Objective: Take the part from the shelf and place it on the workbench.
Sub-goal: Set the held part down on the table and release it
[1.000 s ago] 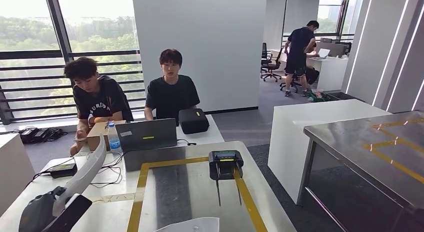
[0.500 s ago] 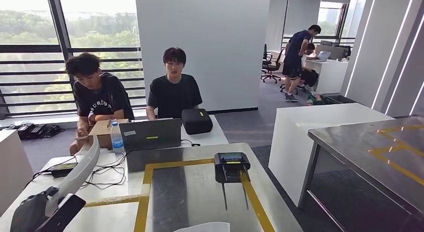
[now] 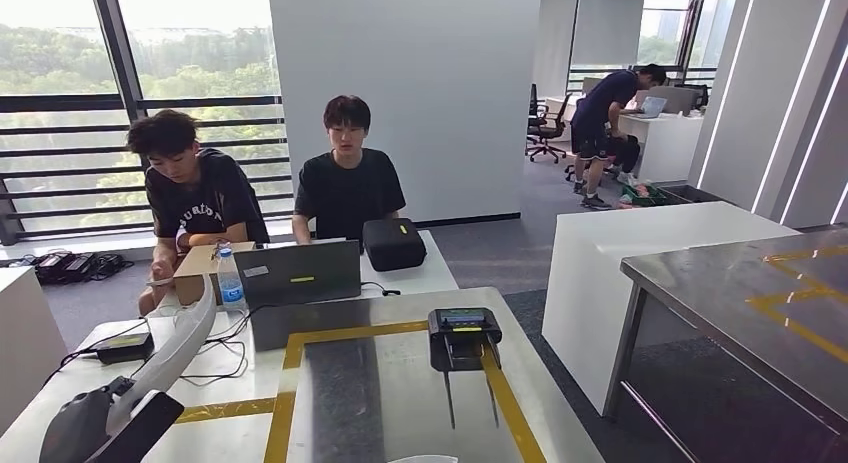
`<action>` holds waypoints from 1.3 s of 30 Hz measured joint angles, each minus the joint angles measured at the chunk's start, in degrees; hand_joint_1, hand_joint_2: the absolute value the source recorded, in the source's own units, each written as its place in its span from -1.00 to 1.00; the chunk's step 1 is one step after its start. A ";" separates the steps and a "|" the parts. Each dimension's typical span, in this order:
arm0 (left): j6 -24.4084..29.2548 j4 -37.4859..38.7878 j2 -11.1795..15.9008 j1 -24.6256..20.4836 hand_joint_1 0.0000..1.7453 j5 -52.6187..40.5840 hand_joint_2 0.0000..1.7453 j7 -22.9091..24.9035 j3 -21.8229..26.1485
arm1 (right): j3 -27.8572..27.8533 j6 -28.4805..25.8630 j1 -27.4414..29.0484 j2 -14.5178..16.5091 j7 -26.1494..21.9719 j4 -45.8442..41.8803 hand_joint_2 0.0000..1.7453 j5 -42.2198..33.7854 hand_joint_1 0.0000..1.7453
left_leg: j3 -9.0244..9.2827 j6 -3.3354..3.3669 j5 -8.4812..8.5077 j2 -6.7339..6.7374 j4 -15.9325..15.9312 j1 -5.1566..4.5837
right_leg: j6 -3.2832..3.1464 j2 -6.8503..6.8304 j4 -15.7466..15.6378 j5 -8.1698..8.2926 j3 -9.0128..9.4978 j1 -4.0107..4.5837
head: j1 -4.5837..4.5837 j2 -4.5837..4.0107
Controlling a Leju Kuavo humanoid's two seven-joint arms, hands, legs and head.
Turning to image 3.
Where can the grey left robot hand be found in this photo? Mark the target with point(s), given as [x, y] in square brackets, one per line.
[73, 427]

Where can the white curved car trim part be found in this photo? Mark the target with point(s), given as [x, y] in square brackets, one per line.
[179, 354]

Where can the white flat car trim part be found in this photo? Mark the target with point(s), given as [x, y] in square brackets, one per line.
[424, 460]

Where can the black power adapter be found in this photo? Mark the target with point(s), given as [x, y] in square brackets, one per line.
[126, 347]

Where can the white cabinet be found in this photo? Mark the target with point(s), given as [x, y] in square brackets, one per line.
[26, 341]

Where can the brown cardboard box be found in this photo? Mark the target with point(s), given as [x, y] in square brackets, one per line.
[199, 268]

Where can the clear water bottle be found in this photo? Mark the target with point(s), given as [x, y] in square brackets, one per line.
[230, 288]

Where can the person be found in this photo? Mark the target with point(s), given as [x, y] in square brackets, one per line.
[603, 109]
[351, 195]
[205, 202]

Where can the grey laptop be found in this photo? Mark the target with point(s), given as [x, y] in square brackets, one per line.
[298, 274]

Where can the steel table with gold tape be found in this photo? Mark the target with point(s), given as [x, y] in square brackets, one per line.
[397, 394]
[696, 281]

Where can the dark window railing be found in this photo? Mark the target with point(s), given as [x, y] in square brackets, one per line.
[119, 102]

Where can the black case with yellow mark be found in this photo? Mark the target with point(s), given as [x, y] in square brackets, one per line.
[394, 244]

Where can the black remote controller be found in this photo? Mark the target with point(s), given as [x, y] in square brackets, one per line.
[464, 341]

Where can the black office chair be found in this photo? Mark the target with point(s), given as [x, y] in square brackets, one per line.
[546, 129]

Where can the floor tray with red items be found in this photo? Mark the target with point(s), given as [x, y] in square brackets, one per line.
[644, 195]

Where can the white office desk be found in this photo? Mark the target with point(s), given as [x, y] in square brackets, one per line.
[662, 148]

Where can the silver laptop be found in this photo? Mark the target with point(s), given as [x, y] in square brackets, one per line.
[654, 107]

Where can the grey monitor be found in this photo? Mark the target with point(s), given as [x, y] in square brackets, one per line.
[679, 99]

